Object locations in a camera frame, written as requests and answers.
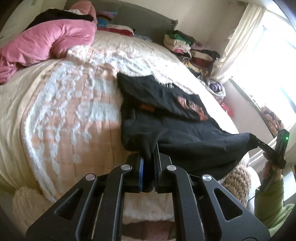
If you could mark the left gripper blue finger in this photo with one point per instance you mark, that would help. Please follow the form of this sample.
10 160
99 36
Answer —
141 167

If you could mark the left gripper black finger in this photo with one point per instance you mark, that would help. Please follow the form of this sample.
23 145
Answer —
265 147
157 170

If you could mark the black sweater with orange cuffs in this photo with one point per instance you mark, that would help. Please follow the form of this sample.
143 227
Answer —
164 117

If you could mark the green sleeve right forearm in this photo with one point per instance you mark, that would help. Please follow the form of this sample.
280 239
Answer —
269 207

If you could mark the floral bag with clothes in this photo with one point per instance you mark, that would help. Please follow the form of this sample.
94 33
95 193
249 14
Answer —
215 88

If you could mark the folded clothes pile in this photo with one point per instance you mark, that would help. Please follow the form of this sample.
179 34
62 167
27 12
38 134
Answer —
197 56

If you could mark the red white folded clothes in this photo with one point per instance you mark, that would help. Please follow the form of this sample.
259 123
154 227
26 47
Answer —
120 29

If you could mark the right hand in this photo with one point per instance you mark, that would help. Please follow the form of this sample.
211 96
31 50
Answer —
269 167

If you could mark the floral cushion by window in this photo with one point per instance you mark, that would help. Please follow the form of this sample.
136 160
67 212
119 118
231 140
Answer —
273 122

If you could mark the red plastic bag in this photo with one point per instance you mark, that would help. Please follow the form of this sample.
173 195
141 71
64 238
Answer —
227 110

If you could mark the pink white bedspread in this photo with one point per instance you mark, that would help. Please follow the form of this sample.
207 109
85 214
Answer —
60 119

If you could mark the cream knitted blanket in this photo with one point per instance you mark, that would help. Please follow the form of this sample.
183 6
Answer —
29 204

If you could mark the cream curtain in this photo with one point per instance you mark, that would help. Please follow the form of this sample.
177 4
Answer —
245 29

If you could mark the grey headboard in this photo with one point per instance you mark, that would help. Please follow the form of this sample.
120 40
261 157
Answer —
144 22

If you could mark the pink quilt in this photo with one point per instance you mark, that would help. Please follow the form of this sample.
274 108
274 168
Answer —
51 39

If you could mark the black garment on quilt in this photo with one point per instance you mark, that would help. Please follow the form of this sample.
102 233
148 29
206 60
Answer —
57 14

